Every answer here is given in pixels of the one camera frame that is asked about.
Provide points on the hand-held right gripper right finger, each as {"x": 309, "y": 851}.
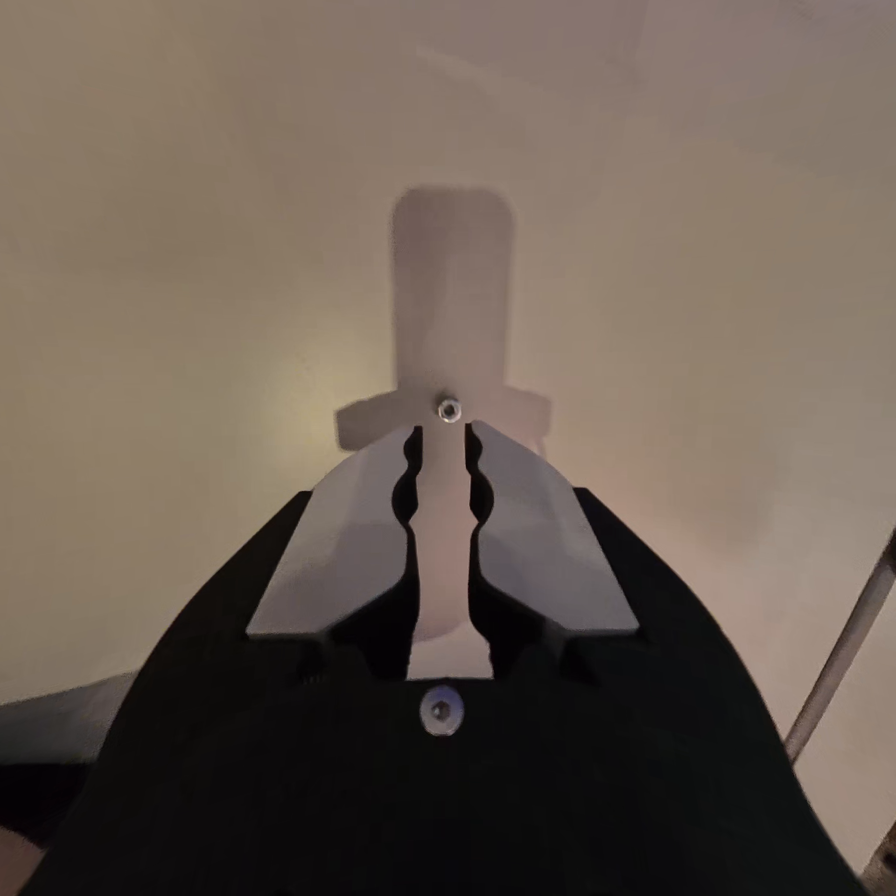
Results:
{"x": 553, "y": 560}

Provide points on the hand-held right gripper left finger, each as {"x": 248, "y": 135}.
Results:
{"x": 329, "y": 560}

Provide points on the small steel hex nut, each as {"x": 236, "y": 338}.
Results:
{"x": 439, "y": 404}

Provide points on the grey metal bar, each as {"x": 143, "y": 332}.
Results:
{"x": 840, "y": 644}

